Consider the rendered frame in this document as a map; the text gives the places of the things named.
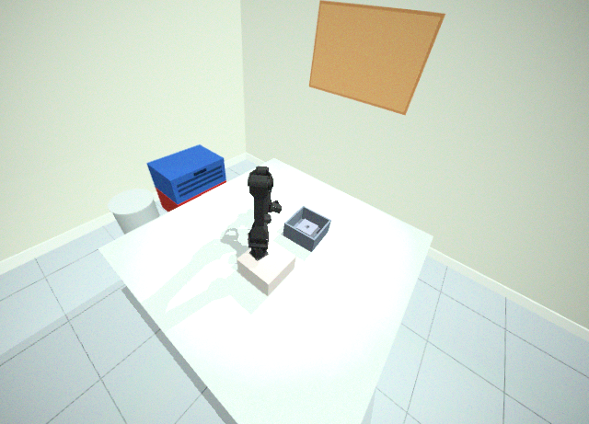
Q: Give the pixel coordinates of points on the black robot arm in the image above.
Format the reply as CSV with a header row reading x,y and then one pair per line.
x,y
260,183

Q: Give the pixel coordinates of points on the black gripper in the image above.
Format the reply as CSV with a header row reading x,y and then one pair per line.
x,y
267,217

